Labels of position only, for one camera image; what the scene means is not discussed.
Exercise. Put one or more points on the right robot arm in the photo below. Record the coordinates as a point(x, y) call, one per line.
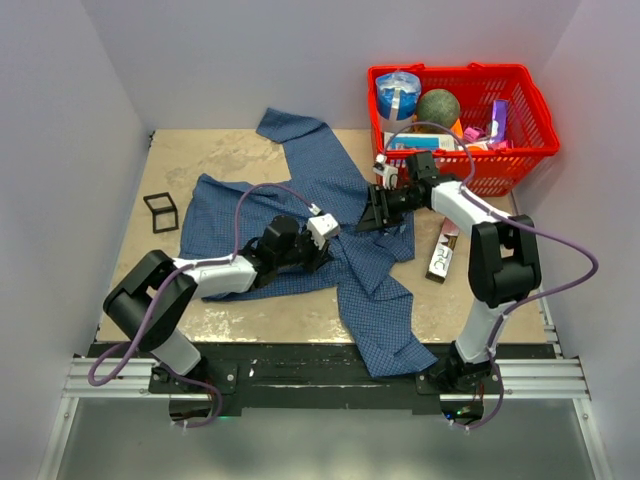
point(503, 260)

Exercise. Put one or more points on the pink small package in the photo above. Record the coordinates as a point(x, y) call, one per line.
point(473, 134)

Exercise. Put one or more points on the blue plaid shirt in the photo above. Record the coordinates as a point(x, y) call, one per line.
point(375, 308)

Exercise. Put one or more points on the white chocolate bar box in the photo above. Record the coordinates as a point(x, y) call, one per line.
point(442, 255)

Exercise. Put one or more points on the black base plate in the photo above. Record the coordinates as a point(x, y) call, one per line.
point(309, 376)

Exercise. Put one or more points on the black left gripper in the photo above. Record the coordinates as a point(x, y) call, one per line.
point(317, 255)

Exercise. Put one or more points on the blue white razor box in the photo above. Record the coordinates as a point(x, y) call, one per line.
point(416, 141)

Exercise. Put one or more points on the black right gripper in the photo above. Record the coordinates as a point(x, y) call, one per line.
point(378, 213)

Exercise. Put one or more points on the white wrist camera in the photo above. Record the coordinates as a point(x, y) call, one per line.
point(387, 175)
point(323, 226)

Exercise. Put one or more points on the purple snack package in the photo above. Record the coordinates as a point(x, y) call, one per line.
point(497, 132)

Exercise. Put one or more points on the orange package in basket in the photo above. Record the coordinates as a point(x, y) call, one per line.
point(456, 128)

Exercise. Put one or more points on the aluminium frame rail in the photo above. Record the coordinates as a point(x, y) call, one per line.
point(520, 372)

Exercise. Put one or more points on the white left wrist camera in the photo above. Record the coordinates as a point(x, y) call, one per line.
point(323, 226)

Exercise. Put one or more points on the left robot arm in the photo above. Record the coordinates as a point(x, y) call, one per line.
point(149, 302)

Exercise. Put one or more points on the red plastic basket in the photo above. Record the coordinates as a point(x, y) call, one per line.
point(530, 134)

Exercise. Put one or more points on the black wire frame stand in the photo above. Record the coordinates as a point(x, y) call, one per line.
point(164, 212)

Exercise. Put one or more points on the blue white wrapped roll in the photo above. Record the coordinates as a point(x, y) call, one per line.
point(397, 95)

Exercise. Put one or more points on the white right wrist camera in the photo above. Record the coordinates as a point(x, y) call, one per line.
point(387, 175)

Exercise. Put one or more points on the green round melon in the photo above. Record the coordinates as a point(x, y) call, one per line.
point(438, 106)

